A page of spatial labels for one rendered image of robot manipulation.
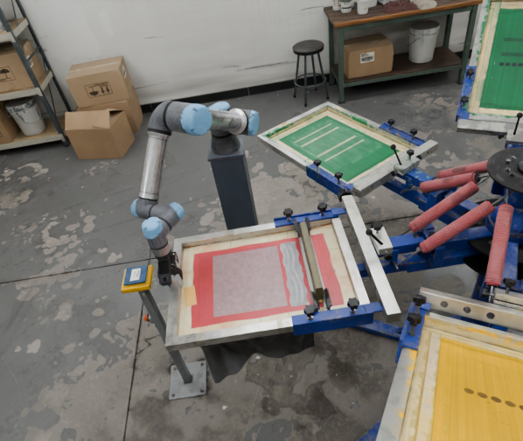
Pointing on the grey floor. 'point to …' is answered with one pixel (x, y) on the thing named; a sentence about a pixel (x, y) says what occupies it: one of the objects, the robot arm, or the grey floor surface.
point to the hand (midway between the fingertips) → (175, 286)
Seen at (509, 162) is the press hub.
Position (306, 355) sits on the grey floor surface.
